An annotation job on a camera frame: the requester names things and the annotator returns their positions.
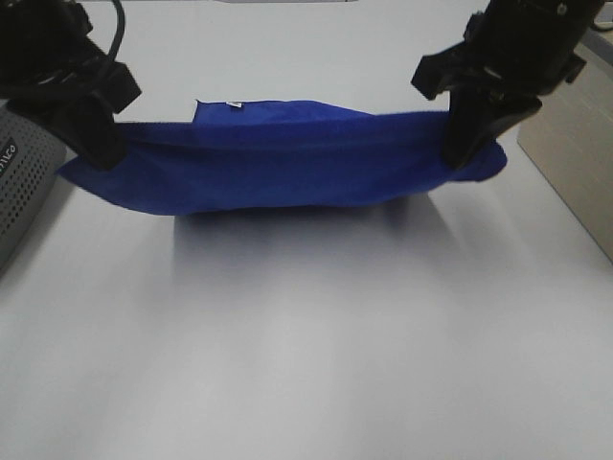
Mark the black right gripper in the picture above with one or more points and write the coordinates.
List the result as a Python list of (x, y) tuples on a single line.
[(512, 52)]

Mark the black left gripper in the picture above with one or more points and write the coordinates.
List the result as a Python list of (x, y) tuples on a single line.
[(55, 76)]

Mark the blue microfibre towel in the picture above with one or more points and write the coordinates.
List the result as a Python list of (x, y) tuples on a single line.
[(275, 154)]

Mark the grey perforated plastic basket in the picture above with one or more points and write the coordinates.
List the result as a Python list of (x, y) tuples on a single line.
[(30, 157)]

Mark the beige bin with grey rim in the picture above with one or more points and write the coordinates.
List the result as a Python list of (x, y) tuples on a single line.
[(570, 140)]

